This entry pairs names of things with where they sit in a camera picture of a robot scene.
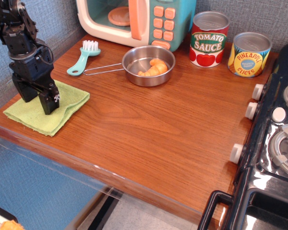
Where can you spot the teal dish brush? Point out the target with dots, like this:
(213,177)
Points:
(88,49)

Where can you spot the orange plate in microwave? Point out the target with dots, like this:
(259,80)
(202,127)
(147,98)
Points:
(119,16)

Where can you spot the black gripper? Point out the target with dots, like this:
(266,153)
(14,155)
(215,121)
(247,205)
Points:
(32,64)

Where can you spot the pineapple slices can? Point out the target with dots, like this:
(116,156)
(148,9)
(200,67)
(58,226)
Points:
(249,54)

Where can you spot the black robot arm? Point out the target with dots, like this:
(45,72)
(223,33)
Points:
(15,24)

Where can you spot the white stove knob rear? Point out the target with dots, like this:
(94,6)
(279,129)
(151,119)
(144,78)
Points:
(257,91)

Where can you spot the white stove knob middle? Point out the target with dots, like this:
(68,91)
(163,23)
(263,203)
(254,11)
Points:
(251,109)

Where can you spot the teal toy microwave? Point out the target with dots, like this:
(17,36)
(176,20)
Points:
(152,22)

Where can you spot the orange toy croissant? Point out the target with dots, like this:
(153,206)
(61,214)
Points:
(158,67)

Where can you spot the white stove knob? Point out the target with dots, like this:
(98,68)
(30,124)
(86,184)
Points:
(236,153)
(257,91)
(251,109)

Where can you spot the small steel pan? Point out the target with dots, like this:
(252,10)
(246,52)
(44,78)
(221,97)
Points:
(137,59)

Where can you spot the tomato sauce can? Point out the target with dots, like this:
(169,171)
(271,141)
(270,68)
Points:
(208,38)

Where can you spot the white stove knob front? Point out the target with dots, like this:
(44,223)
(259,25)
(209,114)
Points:
(236,153)

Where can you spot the green towel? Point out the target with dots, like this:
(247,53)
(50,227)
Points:
(31,114)

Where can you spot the black toy stove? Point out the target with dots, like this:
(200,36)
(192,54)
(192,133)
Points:
(260,197)

